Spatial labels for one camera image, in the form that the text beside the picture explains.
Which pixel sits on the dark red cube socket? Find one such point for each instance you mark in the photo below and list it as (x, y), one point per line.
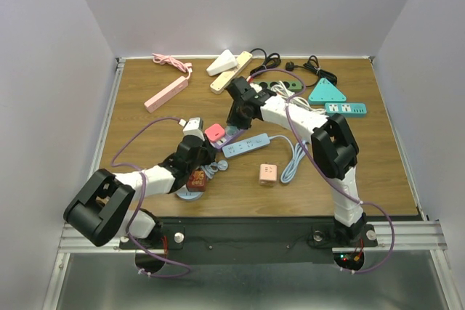
(197, 181)

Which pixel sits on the pink cube socket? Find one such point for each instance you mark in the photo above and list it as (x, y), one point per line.
(268, 174)

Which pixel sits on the light blue power strip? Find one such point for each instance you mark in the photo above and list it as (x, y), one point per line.
(246, 145)

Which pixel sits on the aluminium frame rail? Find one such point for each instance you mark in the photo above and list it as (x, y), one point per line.
(92, 143)

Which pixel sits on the pink plug adapter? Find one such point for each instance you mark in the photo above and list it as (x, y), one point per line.
(214, 132)

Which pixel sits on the round blue socket base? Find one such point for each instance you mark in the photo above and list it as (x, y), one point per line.
(188, 196)

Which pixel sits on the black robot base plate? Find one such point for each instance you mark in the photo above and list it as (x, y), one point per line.
(255, 240)

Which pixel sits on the grey-blue plug with cable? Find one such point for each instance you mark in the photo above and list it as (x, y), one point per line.
(211, 169)

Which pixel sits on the pink power strip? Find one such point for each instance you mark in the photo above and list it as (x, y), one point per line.
(166, 94)

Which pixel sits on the teal triangular socket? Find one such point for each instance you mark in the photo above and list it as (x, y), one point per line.
(324, 92)

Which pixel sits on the purple power strip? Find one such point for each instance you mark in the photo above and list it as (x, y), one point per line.
(226, 139)

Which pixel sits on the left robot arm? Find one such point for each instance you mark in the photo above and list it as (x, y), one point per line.
(153, 181)

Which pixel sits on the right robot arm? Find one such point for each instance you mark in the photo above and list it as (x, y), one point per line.
(327, 140)

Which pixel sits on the green power strip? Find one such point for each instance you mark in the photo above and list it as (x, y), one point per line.
(291, 86)

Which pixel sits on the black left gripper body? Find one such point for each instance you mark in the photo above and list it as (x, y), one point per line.
(205, 157)

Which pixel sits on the teal cube adapter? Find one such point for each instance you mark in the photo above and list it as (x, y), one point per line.
(231, 130)

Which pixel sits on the white triangular socket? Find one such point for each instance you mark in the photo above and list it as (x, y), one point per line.
(225, 61)

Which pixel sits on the teal rectangular power strip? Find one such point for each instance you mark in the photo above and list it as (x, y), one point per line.
(348, 110)

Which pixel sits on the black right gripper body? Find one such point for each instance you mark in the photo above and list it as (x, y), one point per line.
(240, 104)

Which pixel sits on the beige power strip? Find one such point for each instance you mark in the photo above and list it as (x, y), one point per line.
(223, 80)

